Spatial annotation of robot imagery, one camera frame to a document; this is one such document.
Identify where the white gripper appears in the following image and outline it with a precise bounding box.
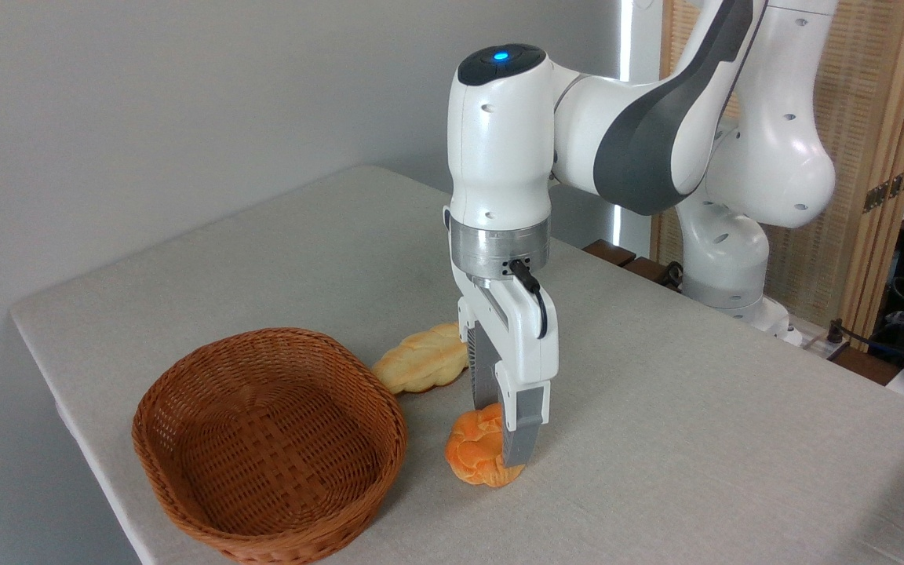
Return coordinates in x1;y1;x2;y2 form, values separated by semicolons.
452;267;561;469

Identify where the round orange braided bread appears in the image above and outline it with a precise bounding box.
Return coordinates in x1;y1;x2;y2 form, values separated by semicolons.
444;403;527;489

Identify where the long pale braided bread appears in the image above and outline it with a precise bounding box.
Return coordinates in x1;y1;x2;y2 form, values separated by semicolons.
372;323;470;395

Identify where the brown woven wicker basket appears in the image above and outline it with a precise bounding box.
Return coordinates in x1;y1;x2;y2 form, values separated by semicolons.
132;327;408;565

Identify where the dark brown wooden block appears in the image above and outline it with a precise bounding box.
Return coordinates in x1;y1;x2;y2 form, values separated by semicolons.
623;257;682;293
582;239;637;268

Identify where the grey tablecloth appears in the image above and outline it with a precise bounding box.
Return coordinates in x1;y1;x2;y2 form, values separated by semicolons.
10;165;904;565

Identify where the vertical white light strip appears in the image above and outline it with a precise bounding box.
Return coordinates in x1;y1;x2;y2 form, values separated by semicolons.
611;0;635;248

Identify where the dark metal screen hinge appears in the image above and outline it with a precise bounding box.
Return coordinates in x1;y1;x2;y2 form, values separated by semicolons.
862;166;904;214

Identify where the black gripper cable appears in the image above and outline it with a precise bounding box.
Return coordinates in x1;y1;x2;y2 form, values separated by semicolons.
508;259;549;340

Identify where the black floor cable with plug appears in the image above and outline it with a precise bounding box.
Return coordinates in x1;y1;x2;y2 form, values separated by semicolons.
825;318;904;370

